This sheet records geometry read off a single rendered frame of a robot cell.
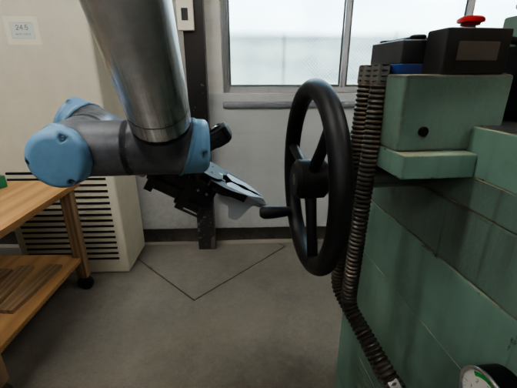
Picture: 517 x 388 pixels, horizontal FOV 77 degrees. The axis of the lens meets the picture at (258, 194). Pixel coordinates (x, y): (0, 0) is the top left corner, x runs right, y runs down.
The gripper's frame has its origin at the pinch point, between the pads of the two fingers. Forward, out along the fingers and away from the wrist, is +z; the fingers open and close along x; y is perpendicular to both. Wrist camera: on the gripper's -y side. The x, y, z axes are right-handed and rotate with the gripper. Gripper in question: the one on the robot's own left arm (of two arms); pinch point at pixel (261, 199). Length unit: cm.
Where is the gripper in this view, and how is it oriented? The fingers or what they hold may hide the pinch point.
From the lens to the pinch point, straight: 60.1
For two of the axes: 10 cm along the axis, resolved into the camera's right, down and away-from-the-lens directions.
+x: 0.9, 4.0, -9.1
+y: -5.0, 8.1, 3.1
